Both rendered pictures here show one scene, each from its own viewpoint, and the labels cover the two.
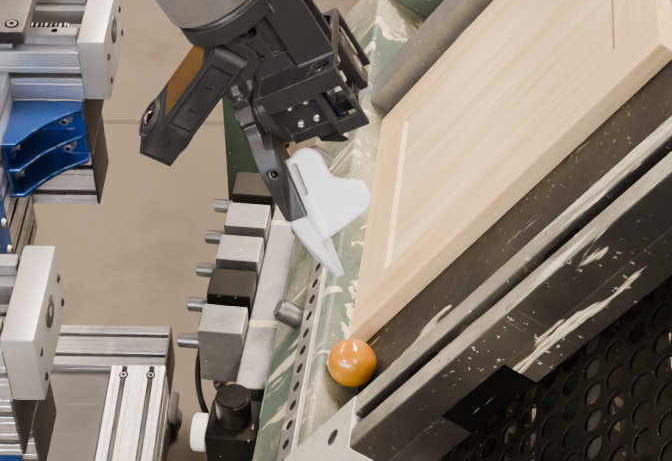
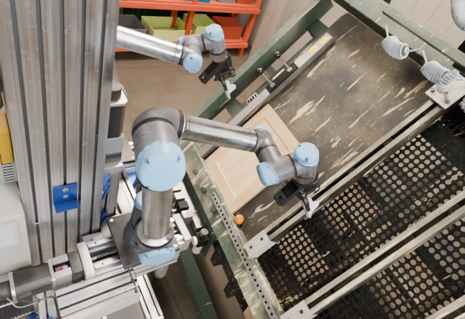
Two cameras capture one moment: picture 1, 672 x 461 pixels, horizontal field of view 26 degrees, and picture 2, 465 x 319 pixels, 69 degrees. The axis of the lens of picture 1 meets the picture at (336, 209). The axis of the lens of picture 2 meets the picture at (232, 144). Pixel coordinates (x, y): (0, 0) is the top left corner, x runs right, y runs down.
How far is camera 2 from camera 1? 1.01 m
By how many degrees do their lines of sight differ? 36
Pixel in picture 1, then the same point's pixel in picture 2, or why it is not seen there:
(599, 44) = (282, 149)
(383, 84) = (204, 153)
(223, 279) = (181, 203)
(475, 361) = (299, 219)
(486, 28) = not seen: hidden behind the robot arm
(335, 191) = (313, 204)
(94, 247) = not seen: hidden behind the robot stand
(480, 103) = (245, 159)
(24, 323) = (187, 234)
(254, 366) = (197, 222)
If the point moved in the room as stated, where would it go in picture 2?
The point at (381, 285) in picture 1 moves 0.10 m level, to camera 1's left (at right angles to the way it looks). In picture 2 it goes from (236, 201) to (220, 206)
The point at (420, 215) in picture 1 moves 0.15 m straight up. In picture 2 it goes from (239, 185) to (249, 165)
